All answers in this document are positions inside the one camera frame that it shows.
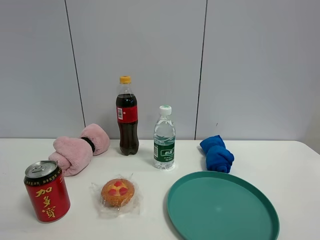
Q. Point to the pink fluffy towel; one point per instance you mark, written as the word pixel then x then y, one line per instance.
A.
pixel 72 155

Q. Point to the water bottle green label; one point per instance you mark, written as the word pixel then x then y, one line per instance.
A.
pixel 164 138

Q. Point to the cola bottle yellow cap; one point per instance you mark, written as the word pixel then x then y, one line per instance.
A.
pixel 127 117

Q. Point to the blue rolled towel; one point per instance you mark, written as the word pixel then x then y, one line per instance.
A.
pixel 217 157

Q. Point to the wrapped fruit muffin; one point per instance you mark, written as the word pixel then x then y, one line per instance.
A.
pixel 119 197

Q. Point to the green round plastic tray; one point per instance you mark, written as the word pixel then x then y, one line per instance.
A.
pixel 209 205

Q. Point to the red herbal tea can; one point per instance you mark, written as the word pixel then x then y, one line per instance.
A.
pixel 46 188

